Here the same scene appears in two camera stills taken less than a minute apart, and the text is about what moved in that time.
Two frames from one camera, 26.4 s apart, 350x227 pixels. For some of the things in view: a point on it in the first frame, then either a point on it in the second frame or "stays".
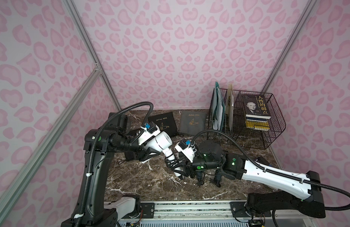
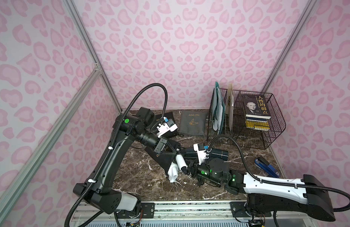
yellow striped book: x=257 y=123 stays
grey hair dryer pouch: x=192 y=122 stays
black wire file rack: x=253 y=118 stays
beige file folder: x=230 y=105 stays
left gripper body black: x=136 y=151 → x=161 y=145
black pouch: x=130 y=155 → x=165 y=159
